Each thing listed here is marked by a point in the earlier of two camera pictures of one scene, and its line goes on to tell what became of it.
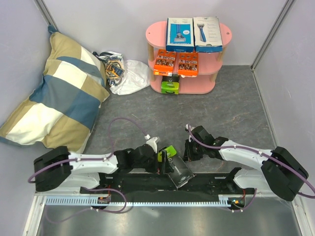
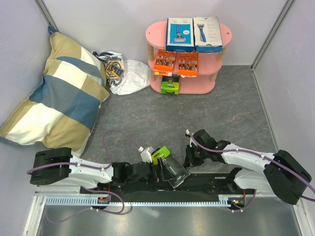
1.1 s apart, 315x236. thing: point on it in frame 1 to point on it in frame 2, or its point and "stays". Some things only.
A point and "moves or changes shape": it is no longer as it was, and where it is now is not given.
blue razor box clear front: (179, 36) stays
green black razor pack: (170, 84) stays
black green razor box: (178, 171) moves or changes shape
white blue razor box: (207, 35) stays
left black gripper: (163, 167) to (158, 175)
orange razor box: (188, 64) stays
